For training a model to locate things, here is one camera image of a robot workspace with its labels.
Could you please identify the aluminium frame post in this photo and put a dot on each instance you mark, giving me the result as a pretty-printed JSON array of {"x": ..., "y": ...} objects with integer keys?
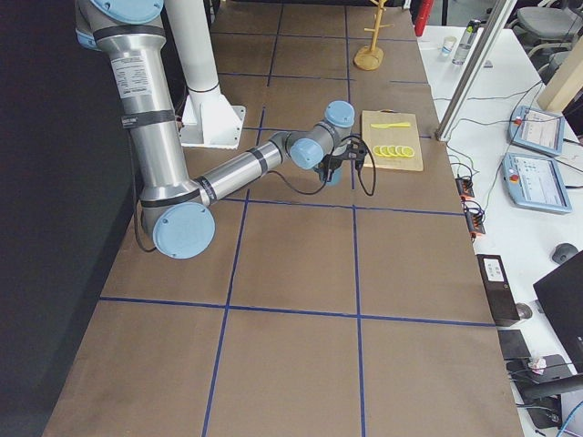
[{"x": 494, "y": 25}]

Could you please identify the brown paper table cover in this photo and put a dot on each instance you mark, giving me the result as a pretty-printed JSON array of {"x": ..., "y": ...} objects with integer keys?
[{"x": 313, "y": 312}]

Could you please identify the lower teach pendant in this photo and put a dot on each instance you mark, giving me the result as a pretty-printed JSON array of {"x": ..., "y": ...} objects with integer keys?
[{"x": 534, "y": 182}]

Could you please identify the orange black connector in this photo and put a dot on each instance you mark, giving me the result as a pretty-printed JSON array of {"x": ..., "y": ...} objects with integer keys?
[
  {"x": 474, "y": 217},
  {"x": 465, "y": 188}
]

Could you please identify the grey office chair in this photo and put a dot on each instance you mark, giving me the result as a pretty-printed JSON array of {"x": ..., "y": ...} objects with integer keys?
[{"x": 552, "y": 28}]

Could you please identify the upper teach pendant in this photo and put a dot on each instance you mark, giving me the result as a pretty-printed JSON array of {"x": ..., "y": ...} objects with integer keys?
[{"x": 537, "y": 130}]

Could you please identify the yellow plastic knife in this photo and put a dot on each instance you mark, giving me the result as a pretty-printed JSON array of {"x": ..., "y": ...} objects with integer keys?
[{"x": 390, "y": 125}]

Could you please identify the paper cup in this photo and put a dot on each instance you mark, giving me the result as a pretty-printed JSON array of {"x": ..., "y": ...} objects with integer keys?
[{"x": 448, "y": 46}]

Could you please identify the teach pendant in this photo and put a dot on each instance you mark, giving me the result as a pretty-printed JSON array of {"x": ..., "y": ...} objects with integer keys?
[
  {"x": 534, "y": 182},
  {"x": 537, "y": 130}
]

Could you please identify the clear water bottle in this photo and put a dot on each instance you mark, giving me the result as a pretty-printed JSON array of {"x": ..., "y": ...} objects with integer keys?
[{"x": 466, "y": 42}]

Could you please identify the black laptop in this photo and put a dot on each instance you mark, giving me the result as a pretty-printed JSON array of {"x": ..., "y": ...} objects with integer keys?
[{"x": 560, "y": 296}]

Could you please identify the black box white label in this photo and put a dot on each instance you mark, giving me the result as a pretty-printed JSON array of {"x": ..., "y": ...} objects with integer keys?
[{"x": 498, "y": 293}]

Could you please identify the grey cup yellow inside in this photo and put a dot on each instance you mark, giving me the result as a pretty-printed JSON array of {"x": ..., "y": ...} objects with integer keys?
[{"x": 329, "y": 176}]

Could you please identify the grey computer mouse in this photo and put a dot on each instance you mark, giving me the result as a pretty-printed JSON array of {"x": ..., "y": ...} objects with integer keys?
[{"x": 564, "y": 252}]

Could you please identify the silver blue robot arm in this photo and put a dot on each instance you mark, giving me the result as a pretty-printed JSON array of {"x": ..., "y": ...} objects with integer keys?
[{"x": 162, "y": 60}]

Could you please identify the wooden cup storage rack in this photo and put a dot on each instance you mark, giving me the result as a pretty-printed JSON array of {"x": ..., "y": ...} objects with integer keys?
[{"x": 369, "y": 58}]

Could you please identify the upper orange black connector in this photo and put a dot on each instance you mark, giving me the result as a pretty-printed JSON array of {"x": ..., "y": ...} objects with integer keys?
[{"x": 465, "y": 188}]

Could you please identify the wooden cutting board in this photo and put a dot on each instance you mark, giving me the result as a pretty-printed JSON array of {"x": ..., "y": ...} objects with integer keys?
[{"x": 392, "y": 137}]

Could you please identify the lower orange black connector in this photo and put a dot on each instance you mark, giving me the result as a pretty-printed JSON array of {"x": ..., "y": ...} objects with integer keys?
[{"x": 474, "y": 217}]

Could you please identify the black monitor stand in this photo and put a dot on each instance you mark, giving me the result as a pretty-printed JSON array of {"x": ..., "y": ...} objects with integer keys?
[{"x": 541, "y": 393}]

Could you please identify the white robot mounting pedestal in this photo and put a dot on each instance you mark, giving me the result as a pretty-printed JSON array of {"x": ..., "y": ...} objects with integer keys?
[{"x": 209, "y": 119}]

